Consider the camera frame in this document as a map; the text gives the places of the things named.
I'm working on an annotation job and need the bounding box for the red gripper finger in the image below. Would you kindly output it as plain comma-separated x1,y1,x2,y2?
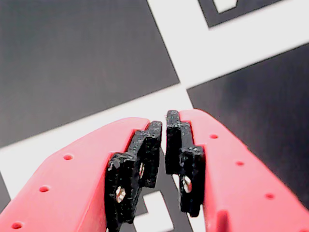
165,109,309,232
0,117,163,232

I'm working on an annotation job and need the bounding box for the black white marker board mat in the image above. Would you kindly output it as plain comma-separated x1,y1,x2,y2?
0,0,309,232

